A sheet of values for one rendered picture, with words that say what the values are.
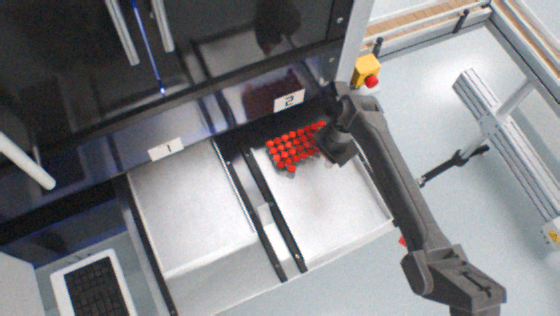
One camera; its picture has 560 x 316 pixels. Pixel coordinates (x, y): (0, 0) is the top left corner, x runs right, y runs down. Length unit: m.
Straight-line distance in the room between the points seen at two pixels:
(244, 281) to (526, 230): 1.70
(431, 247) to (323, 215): 0.51
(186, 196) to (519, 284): 1.72
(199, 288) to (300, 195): 0.36
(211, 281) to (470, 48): 2.26
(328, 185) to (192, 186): 0.37
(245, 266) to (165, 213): 0.26
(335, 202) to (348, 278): 0.91
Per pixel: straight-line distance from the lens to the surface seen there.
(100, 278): 1.25
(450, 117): 2.54
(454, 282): 0.67
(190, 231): 1.16
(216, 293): 1.12
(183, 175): 1.22
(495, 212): 2.41
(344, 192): 1.20
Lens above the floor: 1.99
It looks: 65 degrees down
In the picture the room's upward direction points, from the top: 8 degrees clockwise
